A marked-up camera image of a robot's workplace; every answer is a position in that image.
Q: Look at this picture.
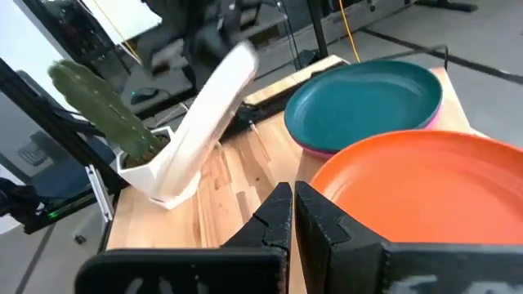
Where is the green cactus plant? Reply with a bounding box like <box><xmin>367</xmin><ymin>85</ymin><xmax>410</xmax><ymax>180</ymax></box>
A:
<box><xmin>47</xmin><ymin>60</ymin><xmax>164</xmax><ymax>163</ymax></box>

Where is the yellow cable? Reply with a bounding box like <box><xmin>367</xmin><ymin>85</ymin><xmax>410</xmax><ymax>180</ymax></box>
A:
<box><xmin>337</xmin><ymin>0</ymin><xmax>361</xmax><ymax>63</ymax></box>

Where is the silver aluminium bracket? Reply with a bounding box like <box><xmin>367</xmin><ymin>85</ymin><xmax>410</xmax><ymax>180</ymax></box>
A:
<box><xmin>84</xmin><ymin>164</ymin><xmax>114</xmax><ymax>224</ymax></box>

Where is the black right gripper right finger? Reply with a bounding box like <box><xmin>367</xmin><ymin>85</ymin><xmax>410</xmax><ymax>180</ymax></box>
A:
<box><xmin>293</xmin><ymin>180</ymin><xmax>523</xmax><ymax>294</ymax></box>

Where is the red-orange plate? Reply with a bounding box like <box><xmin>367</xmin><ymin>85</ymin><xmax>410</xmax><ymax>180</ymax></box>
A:
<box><xmin>310</xmin><ymin>129</ymin><xmax>523</xmax><ymax>246</ymax></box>

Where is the dark teal plate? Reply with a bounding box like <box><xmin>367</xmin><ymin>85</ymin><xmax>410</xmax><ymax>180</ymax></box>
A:
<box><xmin>284</xmin><ymin>60</ymin><xmax>445</xmax><ymax>154</ymax></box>

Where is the white plate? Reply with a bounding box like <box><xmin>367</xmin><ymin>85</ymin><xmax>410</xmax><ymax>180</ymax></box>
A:
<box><xmin>157</xmin><ymin>40</ymin><xmax>261</xmax><ymax>197</ymax></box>

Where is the black device with green light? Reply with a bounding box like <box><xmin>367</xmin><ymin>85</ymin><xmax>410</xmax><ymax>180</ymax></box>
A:
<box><xmin>0</xmin><ymin>177</ymin><xmax>101</xmax><ymax>236</ymax></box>

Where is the pink plate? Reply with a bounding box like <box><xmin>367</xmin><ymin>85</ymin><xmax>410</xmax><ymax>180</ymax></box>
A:
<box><xmin>300</xmin><ymin>104</ymin><xmax>445</xmax><ymax>161</ymax></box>

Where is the white angular plant pot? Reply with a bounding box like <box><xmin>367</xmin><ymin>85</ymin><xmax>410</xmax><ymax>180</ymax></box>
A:
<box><xmin>116</xmin><ymin>125</ymin><xmax>213</xmax><ymax>210</ymax></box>

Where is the grey desk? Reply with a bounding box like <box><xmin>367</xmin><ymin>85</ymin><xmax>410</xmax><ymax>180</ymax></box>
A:
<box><xmin>118</xmin><ymin>52</ymin><xmax>197</xmax><ymax>119</ymax></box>

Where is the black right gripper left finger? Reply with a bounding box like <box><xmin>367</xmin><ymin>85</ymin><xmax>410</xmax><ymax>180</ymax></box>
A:
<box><xmin>74</xmin><ymin>181</ymin><xmax>293</xmax><ymax>294</ymax></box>

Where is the black computer mouse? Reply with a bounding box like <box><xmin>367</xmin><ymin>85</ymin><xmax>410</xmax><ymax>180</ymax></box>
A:
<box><xmin>129</xmin><ymin>87</ymin><xmax>160</xmax><ymax>105</ymax></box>

